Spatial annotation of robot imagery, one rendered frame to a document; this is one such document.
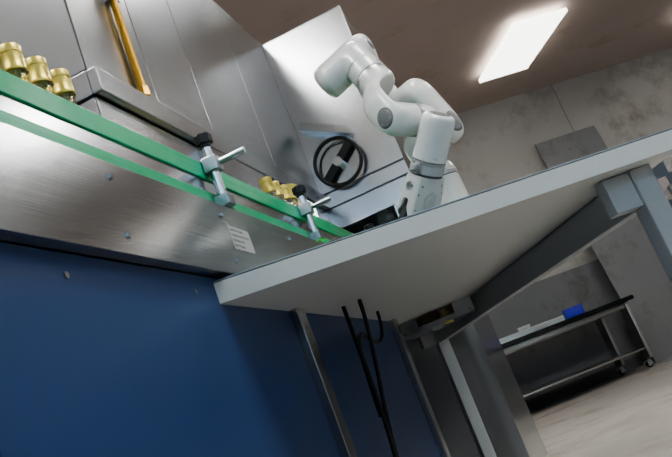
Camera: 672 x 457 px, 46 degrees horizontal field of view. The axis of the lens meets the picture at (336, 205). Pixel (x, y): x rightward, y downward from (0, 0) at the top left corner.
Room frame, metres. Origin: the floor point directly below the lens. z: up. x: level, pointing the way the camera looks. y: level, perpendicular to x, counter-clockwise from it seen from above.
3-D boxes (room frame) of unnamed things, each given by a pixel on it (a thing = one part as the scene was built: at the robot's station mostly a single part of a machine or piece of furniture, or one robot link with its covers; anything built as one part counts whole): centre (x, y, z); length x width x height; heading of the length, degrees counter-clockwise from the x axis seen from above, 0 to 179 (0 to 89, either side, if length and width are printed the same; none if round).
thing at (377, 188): (3.42, -0.21, 1.69); 0.70 x 0.37 x 0.89; 168
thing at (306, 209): (1.65, 0.04, 0.94); 0.07 x 0.04 x 0.13; 78
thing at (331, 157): (3.07, -0.07, 1.49); 0.21 x 0.05 x 0.21; 78
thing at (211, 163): (1.20, 0.14, 0.94); 0.07 x 0.04 x 0.13; 78
